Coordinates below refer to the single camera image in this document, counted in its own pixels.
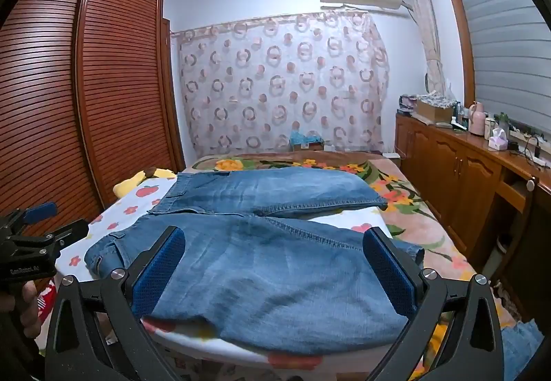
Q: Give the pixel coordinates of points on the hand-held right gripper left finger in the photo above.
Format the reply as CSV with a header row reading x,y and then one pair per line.
x,y
159,269

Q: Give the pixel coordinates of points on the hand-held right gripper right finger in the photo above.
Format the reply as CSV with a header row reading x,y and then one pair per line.
x,y
389,273

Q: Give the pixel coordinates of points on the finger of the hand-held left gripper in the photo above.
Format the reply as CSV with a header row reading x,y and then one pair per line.
x,y
69,231
41,211

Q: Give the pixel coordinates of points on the blue denim pants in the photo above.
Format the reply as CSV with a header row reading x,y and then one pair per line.
x,y
258,256

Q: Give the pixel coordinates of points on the person's left hand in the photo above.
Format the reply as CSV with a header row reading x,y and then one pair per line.
x,y
31,312

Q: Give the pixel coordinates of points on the red printed fabric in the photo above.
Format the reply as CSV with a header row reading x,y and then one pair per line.
x,y
45,303

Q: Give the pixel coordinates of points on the white strawberry print cloth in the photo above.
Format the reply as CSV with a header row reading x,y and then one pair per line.
x,y
107,215

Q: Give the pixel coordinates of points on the yellow pillow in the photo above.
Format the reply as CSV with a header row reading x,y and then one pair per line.
x,y
133,183

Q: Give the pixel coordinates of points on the floral blanket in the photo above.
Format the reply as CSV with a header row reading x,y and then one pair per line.
x,y
400,191

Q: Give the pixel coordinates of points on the grey trash bin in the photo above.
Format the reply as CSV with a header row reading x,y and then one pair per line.
x,y
504,254

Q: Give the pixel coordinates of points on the white flat device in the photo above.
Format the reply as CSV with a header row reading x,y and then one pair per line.
x,y
391,155

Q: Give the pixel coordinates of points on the wooden sideboard cabinet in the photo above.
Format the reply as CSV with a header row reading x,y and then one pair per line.
x,y
452,165

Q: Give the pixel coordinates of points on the blue denim garment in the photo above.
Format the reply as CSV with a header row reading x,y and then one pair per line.
x,y
521,342

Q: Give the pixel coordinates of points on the wooden louvered wardrobe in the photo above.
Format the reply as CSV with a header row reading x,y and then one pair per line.
x,y
120,84

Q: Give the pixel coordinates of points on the cardboard box with blue cloth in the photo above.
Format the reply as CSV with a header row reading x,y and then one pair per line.
x,y
306,142

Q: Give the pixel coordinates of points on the open cardboard box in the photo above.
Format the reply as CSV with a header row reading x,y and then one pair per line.
x,y
432,114

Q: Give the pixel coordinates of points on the stack of dark packets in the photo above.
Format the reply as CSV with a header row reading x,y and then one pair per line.
x,y
407,104

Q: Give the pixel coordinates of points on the pink tissue box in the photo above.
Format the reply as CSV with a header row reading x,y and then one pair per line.
x,y
498,140

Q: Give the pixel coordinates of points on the pink thermos jug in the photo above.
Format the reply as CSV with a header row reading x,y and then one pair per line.
x,y
477,122

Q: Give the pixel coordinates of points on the patterned cloth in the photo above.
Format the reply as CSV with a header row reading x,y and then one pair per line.
x,y
432,98

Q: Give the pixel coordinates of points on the power strip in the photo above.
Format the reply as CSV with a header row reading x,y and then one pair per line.
x,y
531,137

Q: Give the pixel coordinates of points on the circle patterned curtain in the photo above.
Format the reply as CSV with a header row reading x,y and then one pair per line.
x,y
280,84

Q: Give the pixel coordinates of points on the beige tied curtain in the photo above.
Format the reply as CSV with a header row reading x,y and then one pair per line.
x,y
430,41

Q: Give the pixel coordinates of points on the grey window blind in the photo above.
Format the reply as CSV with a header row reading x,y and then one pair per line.
x,y
503,41

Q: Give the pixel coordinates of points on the wooden window frame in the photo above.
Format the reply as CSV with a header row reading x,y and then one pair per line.
x,y
458,19

